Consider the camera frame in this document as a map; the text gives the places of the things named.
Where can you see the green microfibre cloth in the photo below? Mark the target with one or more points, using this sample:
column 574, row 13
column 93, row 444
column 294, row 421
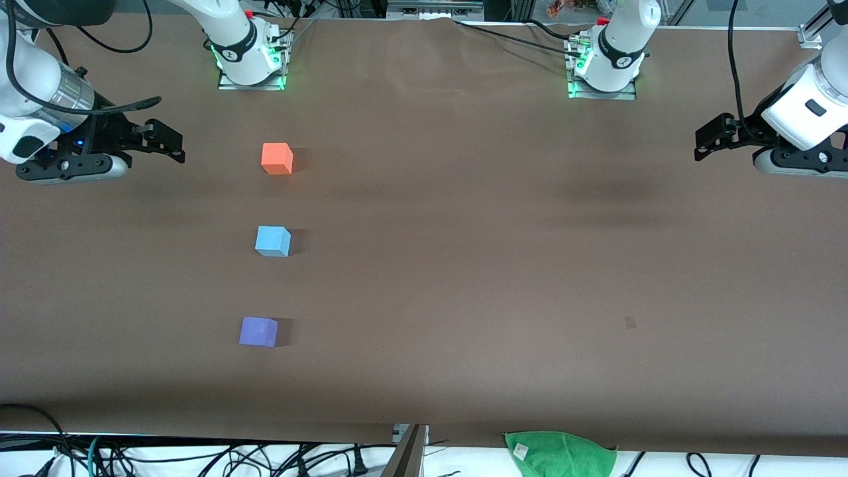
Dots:
column 563, row 457

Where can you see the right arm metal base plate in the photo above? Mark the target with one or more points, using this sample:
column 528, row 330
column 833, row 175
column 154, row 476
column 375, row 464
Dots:
column 228, row 85

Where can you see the silver metal device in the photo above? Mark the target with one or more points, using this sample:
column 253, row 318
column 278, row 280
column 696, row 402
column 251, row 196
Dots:
column 434, row 8

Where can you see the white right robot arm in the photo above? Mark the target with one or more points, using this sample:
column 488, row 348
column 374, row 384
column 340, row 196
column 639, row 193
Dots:
column 242, row 53

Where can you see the orange background object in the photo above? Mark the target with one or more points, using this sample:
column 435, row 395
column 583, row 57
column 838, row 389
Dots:
column 558, row 8

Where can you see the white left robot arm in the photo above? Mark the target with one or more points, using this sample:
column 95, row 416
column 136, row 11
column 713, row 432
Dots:
column 623, row 40

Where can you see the orange foam block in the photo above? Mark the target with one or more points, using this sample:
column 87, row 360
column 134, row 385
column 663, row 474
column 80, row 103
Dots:
column 277, row 159

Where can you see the brown table cover sheet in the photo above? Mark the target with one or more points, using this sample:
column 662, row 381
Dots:
column 464, row 265

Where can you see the purple foam block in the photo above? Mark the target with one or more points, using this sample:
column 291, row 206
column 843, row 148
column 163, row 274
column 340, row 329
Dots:
column 257, row 331

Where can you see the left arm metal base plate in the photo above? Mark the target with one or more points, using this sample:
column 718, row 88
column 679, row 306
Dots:
column 626, row 95

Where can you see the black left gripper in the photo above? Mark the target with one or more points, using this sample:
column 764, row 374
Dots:
column 746, row 132

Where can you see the light blue foam block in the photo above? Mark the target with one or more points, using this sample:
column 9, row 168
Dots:
column 271, row 240

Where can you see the aluminium frame corner bracket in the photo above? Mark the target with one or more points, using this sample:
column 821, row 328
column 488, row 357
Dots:
column 809, row 36

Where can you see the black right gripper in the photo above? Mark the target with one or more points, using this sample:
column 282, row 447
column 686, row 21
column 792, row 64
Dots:
column 109, row 130

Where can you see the aluminium profile bar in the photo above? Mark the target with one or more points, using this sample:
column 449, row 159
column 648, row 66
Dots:
column 407, row 457

